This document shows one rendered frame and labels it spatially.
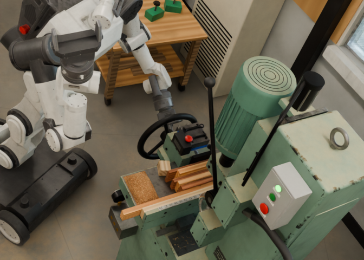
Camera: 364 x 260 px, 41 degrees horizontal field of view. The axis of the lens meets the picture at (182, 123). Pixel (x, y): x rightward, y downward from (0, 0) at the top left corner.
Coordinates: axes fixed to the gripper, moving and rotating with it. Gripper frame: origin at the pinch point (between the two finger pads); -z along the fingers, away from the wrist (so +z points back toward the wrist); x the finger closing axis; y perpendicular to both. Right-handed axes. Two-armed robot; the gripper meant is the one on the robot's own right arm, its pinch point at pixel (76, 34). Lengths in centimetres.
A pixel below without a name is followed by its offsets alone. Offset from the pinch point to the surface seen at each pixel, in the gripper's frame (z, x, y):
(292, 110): 8, 50, 31
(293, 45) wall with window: 141, 155, -53
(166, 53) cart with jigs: 188, 89, -92
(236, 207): 27, 32, 49
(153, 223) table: 69, 16, 39
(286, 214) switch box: 12, 38, 56
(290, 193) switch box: 5, 38, 52
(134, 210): 62, 10, 33
